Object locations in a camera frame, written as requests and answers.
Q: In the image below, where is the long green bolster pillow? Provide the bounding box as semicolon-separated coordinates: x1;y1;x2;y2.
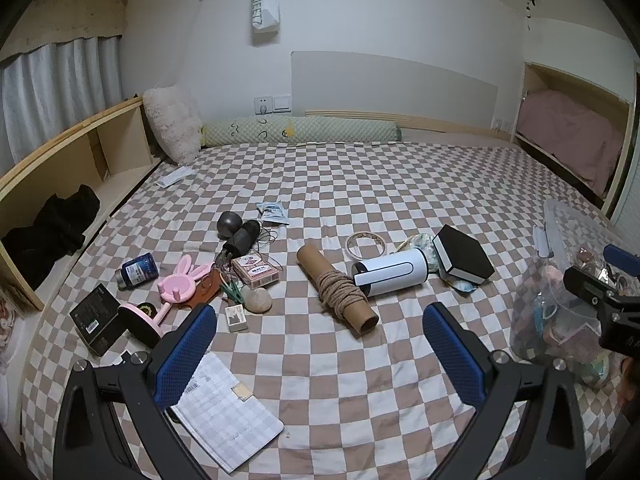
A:
200;115;403;148

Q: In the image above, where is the small blue white packet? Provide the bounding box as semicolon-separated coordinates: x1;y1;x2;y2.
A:
256;201;291;226

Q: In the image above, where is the white hanging bag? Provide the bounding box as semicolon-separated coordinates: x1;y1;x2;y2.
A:
250;0;281;46

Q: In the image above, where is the brown leather piece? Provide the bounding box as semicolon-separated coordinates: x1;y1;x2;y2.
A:
190;267;226;308

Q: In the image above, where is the black cloth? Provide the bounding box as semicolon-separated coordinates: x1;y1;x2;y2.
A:
0;185;101;288

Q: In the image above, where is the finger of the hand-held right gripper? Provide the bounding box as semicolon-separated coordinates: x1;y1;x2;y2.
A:
602;244;640;266
564;266;626;311

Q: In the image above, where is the cardboard tube with twine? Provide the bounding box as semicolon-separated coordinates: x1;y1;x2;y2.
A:
296;244;379;336

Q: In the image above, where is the wooden bedside shelf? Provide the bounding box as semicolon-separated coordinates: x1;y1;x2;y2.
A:
0;96;163;311

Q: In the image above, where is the small white box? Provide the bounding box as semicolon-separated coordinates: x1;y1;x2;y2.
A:
225;304;249;332

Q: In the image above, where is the wooden headboard rail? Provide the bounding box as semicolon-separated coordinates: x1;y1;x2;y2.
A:
305;109;512;138

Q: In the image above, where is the checkered blanket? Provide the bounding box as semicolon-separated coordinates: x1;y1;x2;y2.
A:
20;140;640;480

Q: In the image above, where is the thin dark wire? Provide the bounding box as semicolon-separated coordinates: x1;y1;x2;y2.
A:
254;227;282;257

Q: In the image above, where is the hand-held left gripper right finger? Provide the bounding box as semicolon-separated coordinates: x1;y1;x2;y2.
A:
422;302;588;480

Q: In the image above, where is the fluffy white pillow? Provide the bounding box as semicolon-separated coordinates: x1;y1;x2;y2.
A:
142;85;203;166

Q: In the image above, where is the beige curtain valance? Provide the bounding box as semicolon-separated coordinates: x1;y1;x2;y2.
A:
0;0;126;66

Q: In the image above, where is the pink bedding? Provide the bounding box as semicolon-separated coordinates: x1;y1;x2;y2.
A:
515;89;626;198

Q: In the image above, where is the white paper packet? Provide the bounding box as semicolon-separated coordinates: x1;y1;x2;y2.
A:
156;166;195;188

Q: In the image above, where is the clear plastic container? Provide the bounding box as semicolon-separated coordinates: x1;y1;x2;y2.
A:
511;199;640;386

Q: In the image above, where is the black and white box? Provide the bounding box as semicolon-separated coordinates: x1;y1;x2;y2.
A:
432;224;496;286

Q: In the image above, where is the wooden alcove frame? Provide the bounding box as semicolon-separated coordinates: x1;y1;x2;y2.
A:
512;62;638;221

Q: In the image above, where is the white cylindrical device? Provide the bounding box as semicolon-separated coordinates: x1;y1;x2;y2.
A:
351;247;431;297

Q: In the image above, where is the white tape roll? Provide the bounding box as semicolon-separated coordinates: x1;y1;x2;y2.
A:
346;232;388;262

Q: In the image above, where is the pink rabbit stand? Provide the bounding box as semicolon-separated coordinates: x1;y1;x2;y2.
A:
118;255;211;348

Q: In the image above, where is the black cylinder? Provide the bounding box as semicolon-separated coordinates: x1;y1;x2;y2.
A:
221;220;263;260

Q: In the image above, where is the dark metal ball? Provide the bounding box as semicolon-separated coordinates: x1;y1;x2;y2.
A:
216;211;244;240

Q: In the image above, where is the beige stone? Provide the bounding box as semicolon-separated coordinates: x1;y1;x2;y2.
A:
243;290;273;315

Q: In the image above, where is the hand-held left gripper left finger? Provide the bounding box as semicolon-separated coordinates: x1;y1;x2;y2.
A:
54;304;218;480

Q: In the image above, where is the flat black box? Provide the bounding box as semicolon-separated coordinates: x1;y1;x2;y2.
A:
69;284;131;357

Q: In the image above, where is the white curtain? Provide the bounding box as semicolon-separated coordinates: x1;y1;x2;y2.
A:
0;35;123;166

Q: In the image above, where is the pink card box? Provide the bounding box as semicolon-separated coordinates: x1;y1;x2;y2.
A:
231;254;282;290

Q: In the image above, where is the white grid notebook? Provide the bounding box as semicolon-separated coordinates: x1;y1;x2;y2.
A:
172;352;285;475

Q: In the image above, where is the blue jar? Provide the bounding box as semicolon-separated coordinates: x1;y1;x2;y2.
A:
116;254;159;291

